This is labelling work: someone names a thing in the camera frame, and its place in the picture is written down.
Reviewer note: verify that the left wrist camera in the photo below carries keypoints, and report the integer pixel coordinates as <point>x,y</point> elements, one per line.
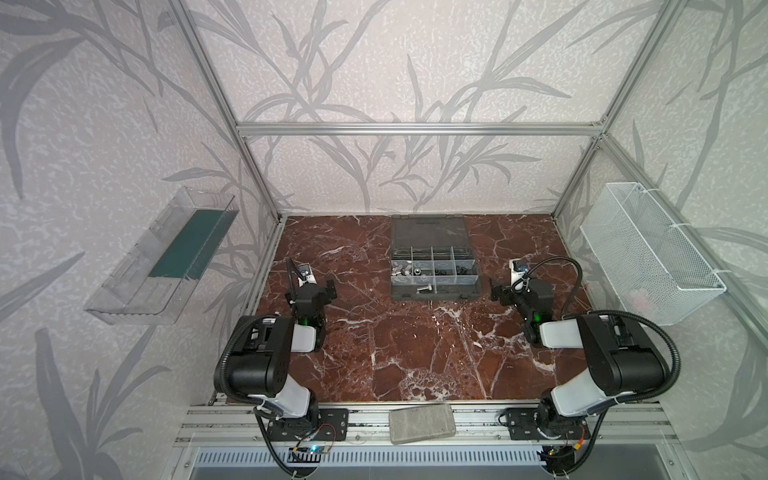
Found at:
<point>305,274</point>

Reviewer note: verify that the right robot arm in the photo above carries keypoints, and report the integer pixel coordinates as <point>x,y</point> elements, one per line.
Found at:
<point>628,357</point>

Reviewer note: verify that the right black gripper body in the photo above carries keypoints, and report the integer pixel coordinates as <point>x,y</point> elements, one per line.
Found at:
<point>513,293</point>

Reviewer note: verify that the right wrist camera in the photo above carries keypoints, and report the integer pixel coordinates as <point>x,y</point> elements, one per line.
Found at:
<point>518,267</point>

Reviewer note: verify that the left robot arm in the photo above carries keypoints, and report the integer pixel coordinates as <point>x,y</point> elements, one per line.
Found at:
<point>254,365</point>

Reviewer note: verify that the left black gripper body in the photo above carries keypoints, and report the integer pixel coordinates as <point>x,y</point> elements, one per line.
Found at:
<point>309,291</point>

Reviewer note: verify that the clear acrylic wall shelf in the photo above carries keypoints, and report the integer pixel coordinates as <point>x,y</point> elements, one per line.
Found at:
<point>156,279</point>

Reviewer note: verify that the clear compartment organizer box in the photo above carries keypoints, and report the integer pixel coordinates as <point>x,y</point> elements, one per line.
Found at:
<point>432,250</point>

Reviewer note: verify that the white ventilation grille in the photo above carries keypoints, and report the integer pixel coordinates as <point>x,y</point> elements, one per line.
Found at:
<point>378,456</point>

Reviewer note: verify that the grey stone block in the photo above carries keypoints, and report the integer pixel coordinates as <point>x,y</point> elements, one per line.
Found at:
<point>421,423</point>

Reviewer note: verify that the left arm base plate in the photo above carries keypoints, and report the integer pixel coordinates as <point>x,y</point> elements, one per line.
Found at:
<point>325,424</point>

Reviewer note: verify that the white wire mesh basket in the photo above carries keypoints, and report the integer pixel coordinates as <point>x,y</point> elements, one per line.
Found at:
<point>638,245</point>

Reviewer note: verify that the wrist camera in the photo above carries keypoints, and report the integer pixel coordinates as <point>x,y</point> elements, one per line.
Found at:
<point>305,274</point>
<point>518,267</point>

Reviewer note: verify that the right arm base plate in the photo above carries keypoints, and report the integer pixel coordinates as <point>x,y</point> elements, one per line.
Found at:
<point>534,424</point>

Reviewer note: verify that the pink object in basket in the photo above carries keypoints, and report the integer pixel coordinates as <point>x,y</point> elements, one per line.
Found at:
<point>640,302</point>

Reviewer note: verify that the green mat on shelf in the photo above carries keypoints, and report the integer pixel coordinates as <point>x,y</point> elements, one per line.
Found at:
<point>191,250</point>

